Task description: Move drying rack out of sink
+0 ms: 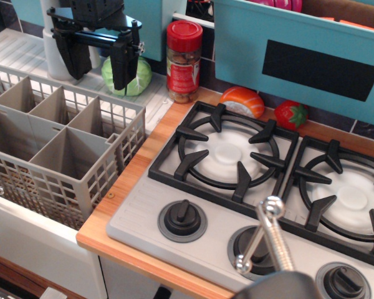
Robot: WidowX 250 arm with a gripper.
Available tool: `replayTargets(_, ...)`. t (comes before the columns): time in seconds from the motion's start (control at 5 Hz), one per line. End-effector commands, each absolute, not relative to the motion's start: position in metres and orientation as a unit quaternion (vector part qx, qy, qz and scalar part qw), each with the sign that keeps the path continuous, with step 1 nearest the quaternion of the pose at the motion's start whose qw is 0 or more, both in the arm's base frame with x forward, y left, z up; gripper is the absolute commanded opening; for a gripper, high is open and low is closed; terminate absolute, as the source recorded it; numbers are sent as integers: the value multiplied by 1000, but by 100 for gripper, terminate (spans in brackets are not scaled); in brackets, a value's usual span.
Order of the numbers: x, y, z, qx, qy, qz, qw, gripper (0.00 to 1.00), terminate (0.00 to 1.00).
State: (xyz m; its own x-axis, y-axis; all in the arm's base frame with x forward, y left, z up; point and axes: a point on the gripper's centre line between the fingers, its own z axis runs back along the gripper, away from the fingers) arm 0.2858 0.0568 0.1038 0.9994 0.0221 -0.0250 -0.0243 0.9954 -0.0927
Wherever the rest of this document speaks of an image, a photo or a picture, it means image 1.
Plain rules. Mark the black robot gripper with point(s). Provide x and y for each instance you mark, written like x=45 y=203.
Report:
x=100 y=24

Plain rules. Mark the grey plastic drying rack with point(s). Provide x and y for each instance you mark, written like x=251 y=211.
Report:
x=62 y=147

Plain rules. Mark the white sink faucet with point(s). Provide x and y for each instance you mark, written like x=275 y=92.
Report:
x=56 y=67

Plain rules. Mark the green toy cabbage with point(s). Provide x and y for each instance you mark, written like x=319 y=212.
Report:
x=136 y=86

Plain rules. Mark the red lid nut jar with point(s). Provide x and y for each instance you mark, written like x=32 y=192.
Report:
x=183 y=57

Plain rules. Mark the toy salmon sushi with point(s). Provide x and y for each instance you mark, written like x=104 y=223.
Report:
x=243 y=101

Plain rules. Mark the left black burner grate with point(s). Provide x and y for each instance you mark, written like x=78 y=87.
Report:
x=226 y=158

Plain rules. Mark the black burner grate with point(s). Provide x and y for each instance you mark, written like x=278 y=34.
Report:
x=226 y=158
x=329 y=198

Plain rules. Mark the left black stove knob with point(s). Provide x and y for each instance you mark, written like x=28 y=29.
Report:
x=182 y=221

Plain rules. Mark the grey toy stove top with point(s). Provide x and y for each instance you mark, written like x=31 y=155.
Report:
x=211 y=256

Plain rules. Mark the teal bin with black label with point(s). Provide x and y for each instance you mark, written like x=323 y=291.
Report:
x=326 y=62

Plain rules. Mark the red toy strawberry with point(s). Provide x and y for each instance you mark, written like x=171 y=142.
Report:
x=291 y=115

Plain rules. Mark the right black burner grate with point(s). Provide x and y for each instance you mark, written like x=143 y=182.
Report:
x=329 y=198

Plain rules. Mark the right black stove knob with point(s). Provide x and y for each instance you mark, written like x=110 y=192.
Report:
x=342 y=281

